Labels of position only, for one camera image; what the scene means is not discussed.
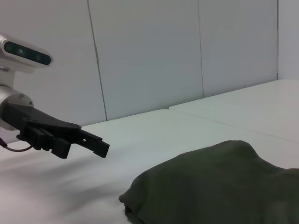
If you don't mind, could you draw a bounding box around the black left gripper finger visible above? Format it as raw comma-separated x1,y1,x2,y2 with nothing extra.
74,129,110,159
15,126,73,160

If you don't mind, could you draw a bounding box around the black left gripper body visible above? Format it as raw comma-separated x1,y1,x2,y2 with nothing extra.
0,102,82,143

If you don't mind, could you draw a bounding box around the dark green shirt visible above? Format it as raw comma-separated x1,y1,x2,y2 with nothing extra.
118,140,299,224

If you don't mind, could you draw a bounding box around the left arm connector cable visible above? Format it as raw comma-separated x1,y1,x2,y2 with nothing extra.
0,137,32,152

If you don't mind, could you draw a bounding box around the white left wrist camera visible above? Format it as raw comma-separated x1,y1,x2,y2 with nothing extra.
0,34,54,87

